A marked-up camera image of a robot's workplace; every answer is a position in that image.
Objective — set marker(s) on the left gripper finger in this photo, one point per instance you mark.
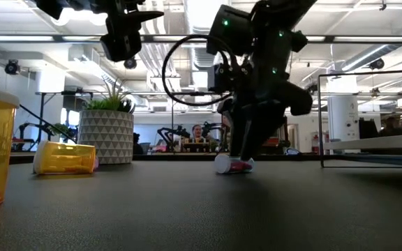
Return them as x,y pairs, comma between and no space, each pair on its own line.
145,16

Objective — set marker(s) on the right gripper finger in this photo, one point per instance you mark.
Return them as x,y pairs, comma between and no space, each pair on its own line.
258,129
236,136

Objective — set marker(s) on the red pill bottle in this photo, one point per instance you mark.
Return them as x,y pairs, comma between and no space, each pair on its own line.
237,166

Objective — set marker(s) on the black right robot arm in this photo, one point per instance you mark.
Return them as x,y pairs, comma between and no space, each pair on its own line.
274,21

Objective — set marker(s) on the small black robot arm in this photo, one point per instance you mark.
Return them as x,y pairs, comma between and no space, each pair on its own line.
173,132

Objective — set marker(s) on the black ceiling spotlight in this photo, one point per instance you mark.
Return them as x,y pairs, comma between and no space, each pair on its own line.
12,67
377,64
130,63

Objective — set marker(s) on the person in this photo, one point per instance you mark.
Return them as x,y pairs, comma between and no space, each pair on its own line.
391,126
197,131

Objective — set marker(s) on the black table mat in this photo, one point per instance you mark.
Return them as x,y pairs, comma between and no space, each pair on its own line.
201,216

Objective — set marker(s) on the succulent in patterned pot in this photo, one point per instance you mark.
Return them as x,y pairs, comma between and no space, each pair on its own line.
106,136

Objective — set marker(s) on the small leafy green plant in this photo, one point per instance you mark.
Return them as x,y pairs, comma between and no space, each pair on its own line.
59,129

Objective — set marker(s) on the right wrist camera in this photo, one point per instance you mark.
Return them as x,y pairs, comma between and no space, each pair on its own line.
218,78

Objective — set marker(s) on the black aluminium rig frame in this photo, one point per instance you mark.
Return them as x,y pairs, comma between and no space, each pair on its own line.
173,157

